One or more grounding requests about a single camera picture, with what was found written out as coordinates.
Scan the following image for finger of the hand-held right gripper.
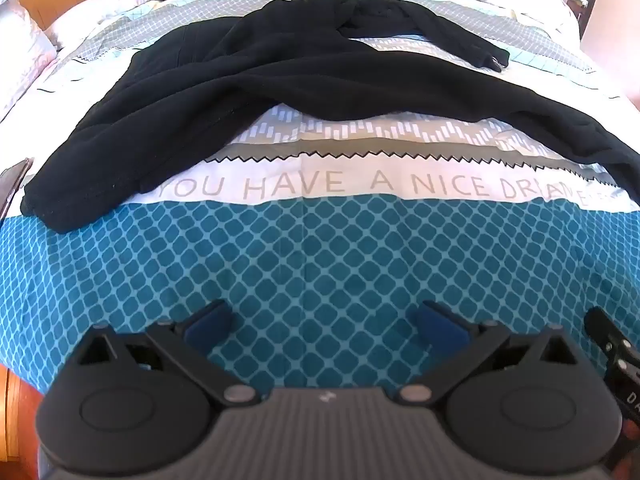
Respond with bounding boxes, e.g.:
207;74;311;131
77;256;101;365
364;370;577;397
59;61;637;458
584;305;640;378

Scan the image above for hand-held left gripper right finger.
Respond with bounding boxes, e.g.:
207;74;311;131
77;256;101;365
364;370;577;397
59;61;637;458
393;301;582;407

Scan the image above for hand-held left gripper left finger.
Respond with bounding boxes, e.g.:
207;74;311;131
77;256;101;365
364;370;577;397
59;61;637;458
74;299;262;409

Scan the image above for black pants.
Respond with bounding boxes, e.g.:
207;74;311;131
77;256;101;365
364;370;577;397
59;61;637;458
21;0;640;234

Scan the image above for printed patterned bed sheet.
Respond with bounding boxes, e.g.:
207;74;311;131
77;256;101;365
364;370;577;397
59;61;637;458
0;0;640;396

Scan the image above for dark smartphone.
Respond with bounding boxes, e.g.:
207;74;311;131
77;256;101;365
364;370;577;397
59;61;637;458
0;158;34;221

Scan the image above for floral pillow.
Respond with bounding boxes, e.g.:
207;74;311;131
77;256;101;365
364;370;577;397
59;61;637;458
0;0;59;123

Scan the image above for wooden headboard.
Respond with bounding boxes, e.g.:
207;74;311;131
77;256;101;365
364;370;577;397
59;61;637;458
19;0;98;52

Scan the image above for wooden bed frame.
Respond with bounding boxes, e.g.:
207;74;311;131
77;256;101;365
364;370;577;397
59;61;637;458
0;362;51;480

